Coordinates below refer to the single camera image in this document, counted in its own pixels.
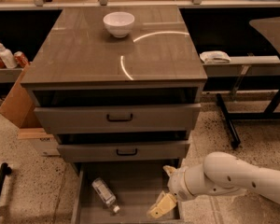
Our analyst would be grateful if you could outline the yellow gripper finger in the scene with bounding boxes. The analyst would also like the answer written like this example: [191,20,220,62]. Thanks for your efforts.
[163,165,176,176]
[147,191,177,218]

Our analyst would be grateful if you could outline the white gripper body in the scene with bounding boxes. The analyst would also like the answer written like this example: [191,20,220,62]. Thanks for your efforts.
[167,168,190,202]

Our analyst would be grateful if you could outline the clear plastic water bottle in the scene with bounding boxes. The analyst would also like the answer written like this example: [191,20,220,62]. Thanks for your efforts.
[91,178,120,214]

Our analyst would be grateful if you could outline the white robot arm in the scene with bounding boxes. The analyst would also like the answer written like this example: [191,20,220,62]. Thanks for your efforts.
[147,152,280,218]

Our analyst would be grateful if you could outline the middle grey drawer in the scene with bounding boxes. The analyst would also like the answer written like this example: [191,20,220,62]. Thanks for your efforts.
[57,141,189,162]

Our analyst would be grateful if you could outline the grey drawer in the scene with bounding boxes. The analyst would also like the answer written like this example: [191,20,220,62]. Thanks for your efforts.
[71,160,180,224]
[35,104,201,134]
[57,141,189,162]

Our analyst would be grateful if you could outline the bottom grey drawer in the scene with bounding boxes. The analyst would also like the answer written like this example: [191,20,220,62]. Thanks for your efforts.
[71,160,180,224]

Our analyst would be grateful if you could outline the top grey drawer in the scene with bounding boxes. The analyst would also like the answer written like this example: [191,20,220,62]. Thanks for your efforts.
[35,104,201,134]

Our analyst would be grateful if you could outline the grey drawer cabinet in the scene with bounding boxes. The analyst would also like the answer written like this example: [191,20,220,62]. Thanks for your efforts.
[21,5,208,173]

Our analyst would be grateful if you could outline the white pump bottle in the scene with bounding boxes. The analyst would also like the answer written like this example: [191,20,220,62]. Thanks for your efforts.
[0,41,18,69]

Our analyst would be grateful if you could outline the folded white cloth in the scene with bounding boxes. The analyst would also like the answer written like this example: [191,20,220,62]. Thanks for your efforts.
[200,50,231,63]

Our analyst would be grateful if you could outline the white cardboard box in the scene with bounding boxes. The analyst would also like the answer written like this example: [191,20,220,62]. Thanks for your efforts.
[18,128,59,156]

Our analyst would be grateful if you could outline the white ceramic bowl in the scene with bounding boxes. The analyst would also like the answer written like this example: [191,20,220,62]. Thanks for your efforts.
[103,12,135,38]

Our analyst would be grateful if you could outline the brown cardboard box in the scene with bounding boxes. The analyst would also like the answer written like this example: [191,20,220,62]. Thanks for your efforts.
[0,66,41,129]

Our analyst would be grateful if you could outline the dark round table top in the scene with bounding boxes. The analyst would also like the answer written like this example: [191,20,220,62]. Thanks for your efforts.
[249,17,280,59]

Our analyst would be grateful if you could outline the black table leg frame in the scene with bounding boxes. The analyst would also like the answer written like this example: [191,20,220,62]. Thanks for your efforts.
[216,89,280,149]

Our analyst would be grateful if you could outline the grey shelf rail right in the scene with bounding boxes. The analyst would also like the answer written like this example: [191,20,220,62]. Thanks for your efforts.
[203,56,280,77]

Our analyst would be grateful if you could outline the grey shelf rail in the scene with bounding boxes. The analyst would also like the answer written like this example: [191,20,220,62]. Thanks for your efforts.
[0,68,22,83]
[203,56,280,77]

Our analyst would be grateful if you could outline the grey shelf rail left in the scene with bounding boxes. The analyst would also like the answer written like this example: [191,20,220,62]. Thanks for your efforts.
[0,68,22,83]

